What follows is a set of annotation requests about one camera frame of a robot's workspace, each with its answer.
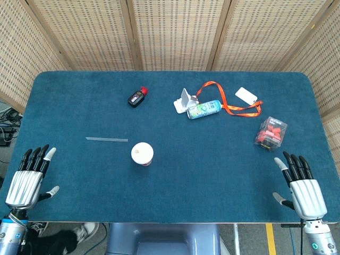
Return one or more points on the blue grey robot torso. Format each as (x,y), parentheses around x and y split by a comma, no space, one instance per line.
(159,239)

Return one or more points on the black white sneaker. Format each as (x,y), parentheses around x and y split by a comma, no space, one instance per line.
(40,228)
(87,229)

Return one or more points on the blue table carpet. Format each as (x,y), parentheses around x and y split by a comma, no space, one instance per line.
(186,172)

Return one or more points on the red paper cup white lid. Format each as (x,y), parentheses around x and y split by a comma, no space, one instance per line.
(142,154)

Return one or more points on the black trouser leg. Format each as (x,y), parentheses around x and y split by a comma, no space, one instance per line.
(58,241)

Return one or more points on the transparent plastic straw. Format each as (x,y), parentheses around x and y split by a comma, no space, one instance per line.
(106,139)

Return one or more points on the white card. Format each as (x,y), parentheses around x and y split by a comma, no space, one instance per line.
(245,95)

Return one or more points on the green blue drink can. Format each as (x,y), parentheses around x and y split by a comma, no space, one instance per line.
(204,109)

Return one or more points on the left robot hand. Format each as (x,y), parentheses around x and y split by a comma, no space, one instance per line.
(24,186)

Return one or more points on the white table leg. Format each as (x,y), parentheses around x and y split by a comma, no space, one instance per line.
(236,239)

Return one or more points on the woven bamboo screen panel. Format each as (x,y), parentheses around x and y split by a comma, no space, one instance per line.
(178,34)
(265,34)
(324,66)
(21,53)
(87,34)

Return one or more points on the white phone stand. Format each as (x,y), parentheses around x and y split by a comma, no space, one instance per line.
(183,102)

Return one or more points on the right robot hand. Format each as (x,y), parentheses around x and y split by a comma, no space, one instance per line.
(308,196)

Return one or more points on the clear box red pieces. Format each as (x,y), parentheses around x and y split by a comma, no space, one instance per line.
(271,132)

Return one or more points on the black bar under table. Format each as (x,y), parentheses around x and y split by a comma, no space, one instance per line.
(292,225)

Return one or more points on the black bottle red cap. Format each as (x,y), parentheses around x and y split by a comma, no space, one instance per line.
(135,98)

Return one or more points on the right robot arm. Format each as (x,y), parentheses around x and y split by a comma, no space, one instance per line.
(318,239)

